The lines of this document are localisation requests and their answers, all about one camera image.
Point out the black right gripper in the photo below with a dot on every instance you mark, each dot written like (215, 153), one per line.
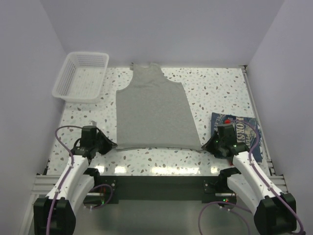
(208, 146)

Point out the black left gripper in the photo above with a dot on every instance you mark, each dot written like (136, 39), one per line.
(108, 144)

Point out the grey tank top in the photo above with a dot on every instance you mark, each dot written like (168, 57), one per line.
(153, 111)

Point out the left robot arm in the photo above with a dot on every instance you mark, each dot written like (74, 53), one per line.
(55, 214)

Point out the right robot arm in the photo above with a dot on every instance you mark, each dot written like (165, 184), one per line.
(274, 211)

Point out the folded blue printed tank top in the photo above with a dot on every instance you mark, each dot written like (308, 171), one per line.
(243, 132)

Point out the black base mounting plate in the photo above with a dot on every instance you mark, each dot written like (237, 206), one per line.
(159, 188)

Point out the white plastic basket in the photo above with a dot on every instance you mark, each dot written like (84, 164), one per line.
(81, 77)

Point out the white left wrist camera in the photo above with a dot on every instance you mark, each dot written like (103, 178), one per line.
(93, 123)

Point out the aluminium rail frame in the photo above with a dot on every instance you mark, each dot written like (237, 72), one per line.
(208, 90)

